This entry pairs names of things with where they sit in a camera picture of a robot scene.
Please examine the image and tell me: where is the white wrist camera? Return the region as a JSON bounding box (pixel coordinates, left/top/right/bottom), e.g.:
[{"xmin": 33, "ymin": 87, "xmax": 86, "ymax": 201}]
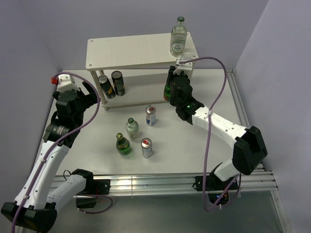
[
  {"xmin": 51, "ymin": 74, "xmax": 79, "ymax": 92},
  {"xmin": 174, "ymin": 57, "xmax": 191, "ymax": 76}
]

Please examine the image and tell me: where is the green bottle red label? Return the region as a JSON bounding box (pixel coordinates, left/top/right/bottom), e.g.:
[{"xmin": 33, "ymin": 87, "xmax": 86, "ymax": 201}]
[{"xmin": 163, "ymin": 83, "xmax": 171, "ymax": 101}]

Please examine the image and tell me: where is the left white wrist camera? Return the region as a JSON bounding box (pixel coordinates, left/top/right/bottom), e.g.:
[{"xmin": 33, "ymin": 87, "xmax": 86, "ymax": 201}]
[{"xmin": 51, "ymin": 74, "xmax": 79, "ymax": 92}]

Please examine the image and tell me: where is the green bottle yellow label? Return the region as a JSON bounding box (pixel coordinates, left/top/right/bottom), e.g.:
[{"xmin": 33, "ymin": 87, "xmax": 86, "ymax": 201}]
[{"xmin": 116, "ymin": 133, "xmax": 131, "ymax": 156}]

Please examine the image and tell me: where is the black yellow can left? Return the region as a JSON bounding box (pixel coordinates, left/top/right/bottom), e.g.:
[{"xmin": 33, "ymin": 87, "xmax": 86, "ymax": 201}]
[{"xmin": 98, "ymin": 75, "xmax": 116, "ymax": 99}]

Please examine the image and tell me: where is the aluminium side rail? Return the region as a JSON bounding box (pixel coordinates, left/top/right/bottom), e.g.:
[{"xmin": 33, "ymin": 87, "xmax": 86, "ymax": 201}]
[{"xmin": 227, "ymin": 72, "xmax": 268, "ymax": 175}]

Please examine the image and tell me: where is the black green can right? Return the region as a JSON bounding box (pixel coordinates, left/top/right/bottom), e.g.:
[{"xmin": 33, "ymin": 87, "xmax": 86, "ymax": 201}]
[{"xmin": 111, "ymin": 70, "xmax": 125, "ymax": 96}]

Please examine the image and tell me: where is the clear glass bottle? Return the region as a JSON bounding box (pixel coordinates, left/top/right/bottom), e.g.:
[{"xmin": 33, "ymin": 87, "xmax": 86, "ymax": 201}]
[
  {"xmin": 126, "ymin": 117, "xmax": 140, "ymax": 139},
  {"xmin": 170, "ymin": 16, "xmax": 187, "ymax": 56}
]

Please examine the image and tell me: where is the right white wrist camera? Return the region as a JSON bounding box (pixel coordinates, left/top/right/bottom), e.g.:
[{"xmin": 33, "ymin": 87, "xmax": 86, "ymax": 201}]
[{"xmin": 174, "ymin": 57, "xmax": 191, "ymax": 76}]

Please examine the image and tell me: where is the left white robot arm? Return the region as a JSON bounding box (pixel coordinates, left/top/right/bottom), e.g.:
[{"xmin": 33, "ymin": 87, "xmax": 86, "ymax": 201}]
[{"xmin": 1, "ymin": 81, "xmax": 99, "ymax": 233}]

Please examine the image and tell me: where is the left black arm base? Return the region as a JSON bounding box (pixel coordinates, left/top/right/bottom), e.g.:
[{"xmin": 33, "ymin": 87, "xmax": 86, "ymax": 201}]
[{"xmin": 75, "ymin": 179, "xmax": 110, "ymax": 209}]

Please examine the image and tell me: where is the silver can red tab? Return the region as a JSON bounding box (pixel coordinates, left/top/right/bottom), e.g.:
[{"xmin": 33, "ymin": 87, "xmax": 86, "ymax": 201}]
[{"xmin": 141, "ymin": 138, "xmax": 153, "ymax": 158}]

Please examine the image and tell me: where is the beige two-tier shelf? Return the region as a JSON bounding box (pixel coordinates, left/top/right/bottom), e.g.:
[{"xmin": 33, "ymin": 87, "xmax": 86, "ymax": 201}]
[{"xmin": 86, "ymin": 33, "xmax": 198, "ymax": 111}]

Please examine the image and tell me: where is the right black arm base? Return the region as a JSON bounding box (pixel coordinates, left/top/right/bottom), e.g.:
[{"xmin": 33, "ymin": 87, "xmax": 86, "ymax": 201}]
[{"xmin": 206, "ymin": 176, "xmax": 241, "ymax": 206}]

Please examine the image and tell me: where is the aluminium front rail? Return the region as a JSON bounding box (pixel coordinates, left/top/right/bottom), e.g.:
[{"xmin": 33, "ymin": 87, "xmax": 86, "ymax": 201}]
[{"xmin": 48, "ymin": 173, "xmax": 277, "ymax": 197}]

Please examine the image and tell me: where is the silver blue can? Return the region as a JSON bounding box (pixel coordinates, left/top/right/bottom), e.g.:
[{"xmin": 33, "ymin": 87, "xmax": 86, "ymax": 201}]
[{"xmin": 146, "ymin": 105, "xmax": 156, "ymax": 126}]

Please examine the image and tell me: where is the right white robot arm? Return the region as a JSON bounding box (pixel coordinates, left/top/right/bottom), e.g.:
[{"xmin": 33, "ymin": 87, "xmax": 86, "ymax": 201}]
[{"xmin": 167, "ymin": 58, "xmax": 268, "ymax": 189}]

